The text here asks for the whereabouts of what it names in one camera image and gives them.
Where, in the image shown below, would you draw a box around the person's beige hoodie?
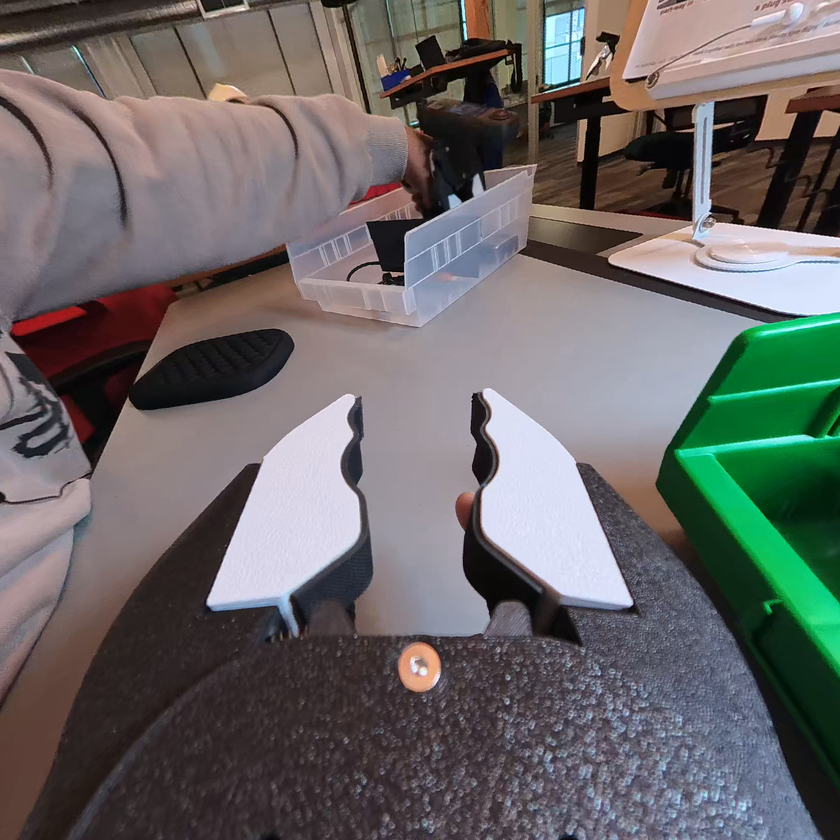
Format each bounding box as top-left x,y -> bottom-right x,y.
0,315 -> 93,703

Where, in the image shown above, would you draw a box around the red chair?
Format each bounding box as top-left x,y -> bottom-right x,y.
10,283 -> 179,460

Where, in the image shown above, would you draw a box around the wooden standing desk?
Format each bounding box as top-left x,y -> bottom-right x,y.
379,47 -> 522,109

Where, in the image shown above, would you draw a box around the green plastic bin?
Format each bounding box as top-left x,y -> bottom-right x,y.
656,314 -> 840,788

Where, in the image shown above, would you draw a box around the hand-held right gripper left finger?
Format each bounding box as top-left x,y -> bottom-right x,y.
205,394 -> 375,636

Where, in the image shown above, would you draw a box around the person's left hand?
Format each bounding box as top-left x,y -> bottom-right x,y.
402,128 -> 434,198

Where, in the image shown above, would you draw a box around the clear plastic bin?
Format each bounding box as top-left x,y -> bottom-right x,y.
287,164 -> 538,327

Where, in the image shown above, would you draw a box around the person's left forearm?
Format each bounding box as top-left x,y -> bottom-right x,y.
0,69 -> 411,322

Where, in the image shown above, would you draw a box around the wooden desk black legs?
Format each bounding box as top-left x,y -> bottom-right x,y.
530,73 -> 614,211

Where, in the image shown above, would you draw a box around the brown top desk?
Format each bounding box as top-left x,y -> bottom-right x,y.
755,85 -> 840,231

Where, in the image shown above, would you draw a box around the red plastic bin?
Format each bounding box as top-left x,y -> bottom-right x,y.
341,182 -> 404,210

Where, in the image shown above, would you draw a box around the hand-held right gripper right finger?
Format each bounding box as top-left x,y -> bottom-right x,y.
461,388 -> 635,641

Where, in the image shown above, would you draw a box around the black office chair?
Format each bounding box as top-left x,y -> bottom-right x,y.
622,128 -> 742,224

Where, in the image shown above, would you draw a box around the black divider in clear bin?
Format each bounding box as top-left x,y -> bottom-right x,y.
366,220 -> 421,273

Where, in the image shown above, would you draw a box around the wooden clipboard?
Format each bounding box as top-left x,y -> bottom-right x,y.
609,0 -> 840,114

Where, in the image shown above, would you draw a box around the white document stand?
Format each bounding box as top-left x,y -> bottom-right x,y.
607,98 -> 840,317

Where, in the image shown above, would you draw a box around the printed instruction sheet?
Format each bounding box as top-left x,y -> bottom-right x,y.
622,0 -> 840,83

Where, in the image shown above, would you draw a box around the black wrist rest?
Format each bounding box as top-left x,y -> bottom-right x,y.
129,328 -> 295,412

